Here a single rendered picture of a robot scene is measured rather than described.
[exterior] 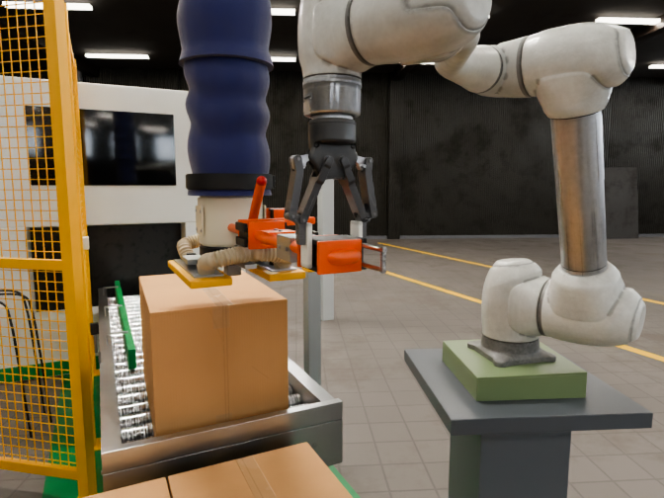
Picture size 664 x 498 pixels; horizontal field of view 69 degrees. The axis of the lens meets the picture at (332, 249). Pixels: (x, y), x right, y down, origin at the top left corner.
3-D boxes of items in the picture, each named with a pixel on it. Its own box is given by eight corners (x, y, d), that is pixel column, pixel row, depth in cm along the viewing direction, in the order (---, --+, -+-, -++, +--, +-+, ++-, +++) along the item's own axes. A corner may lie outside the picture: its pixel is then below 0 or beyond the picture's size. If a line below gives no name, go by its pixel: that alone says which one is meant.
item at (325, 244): (296, 266, 79) (296, 236, 78) (337, 263, 82) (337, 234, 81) (318, 275, 71) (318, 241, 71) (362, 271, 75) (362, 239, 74)
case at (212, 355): (143, 374, 192) (138, 276, 187) (243, 360, 208) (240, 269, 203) (156, 449, 138) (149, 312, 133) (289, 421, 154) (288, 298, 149)
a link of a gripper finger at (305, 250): (312, 223, 74) (307, 223, 73) (312, 268, 75) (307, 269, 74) (304, 221, 76) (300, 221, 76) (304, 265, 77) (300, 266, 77)
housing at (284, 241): (275, 257, 91) (274, 233, 90) (307, 255, 94) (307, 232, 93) (289, 263, 84) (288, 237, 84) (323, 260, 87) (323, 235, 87)
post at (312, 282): (302, 467, 223) (301, 254, 210) (316, 464, 226) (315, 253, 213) (308, 475, 217) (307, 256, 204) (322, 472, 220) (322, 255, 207)
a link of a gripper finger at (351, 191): (328, 160, 78) (335, 156, 78) (354, 222, 81) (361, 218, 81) (339, 159, 74) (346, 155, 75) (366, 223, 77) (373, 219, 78)
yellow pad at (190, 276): (167, 267, 140) (166, 250, 139) (202, 264, 145) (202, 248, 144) (190, 290, 110) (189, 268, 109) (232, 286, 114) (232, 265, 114)
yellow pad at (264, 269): (231, 262, 149) (231, 246, 148) (263, 260, 153) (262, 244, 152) (269, 282, 118) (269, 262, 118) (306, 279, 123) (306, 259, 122)
